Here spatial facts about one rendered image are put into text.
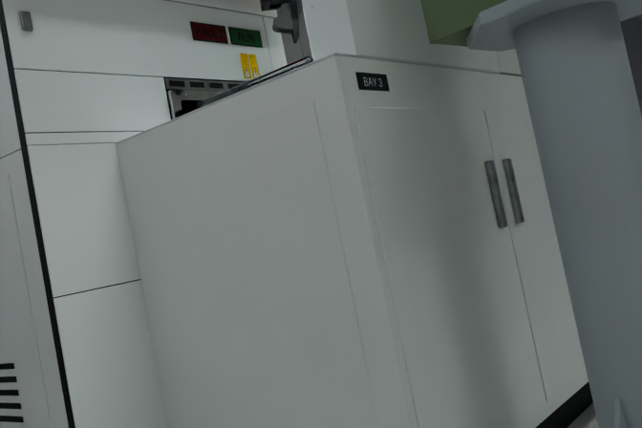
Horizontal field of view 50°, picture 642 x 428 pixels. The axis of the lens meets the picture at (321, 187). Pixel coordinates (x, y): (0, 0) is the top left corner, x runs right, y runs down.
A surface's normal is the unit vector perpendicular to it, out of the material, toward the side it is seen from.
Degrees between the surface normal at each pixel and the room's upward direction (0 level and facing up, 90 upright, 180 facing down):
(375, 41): 90
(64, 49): 90
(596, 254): 90
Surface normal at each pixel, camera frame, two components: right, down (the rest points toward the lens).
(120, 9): 0.75, -0.19
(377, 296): -0.63, 0.07
